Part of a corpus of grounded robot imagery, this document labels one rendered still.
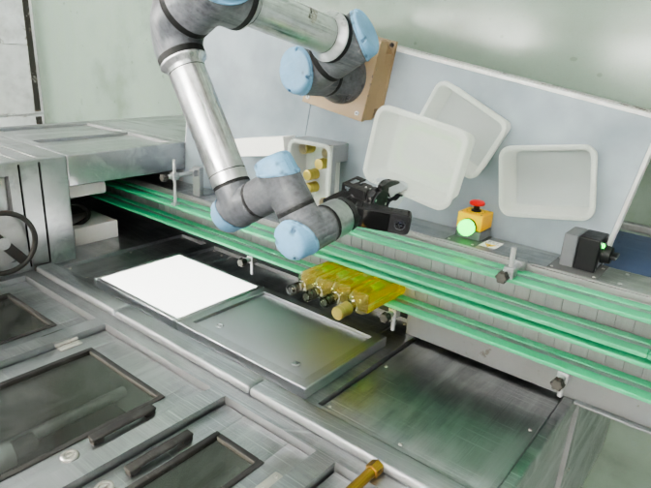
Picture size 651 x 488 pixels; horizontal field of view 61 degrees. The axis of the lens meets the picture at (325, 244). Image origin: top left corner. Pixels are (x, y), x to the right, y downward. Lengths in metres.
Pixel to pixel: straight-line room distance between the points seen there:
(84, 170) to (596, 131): 1.60
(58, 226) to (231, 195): 1.12
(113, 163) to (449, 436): 1.50
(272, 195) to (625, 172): 0.82
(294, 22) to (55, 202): 1.16
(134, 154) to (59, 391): 1.04
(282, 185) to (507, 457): 0.72
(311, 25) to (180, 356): 0.86
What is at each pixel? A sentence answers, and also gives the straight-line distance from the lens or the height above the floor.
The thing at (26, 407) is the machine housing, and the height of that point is 1.74.
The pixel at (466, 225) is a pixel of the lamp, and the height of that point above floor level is 0.85.
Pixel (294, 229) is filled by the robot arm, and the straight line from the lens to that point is 0.98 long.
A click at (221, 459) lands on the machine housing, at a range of 1.21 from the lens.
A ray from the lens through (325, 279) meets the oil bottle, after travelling 1.50.
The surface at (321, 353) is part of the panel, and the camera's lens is 1.45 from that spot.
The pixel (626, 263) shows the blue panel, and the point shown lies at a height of 0.64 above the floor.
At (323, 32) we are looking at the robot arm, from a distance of 1.31.
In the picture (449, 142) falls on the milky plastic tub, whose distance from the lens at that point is 1.24.
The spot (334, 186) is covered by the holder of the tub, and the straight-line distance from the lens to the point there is 1.75.
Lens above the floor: 2.16
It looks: 48 degrees down
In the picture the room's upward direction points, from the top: 110 degrees counter-clockwise
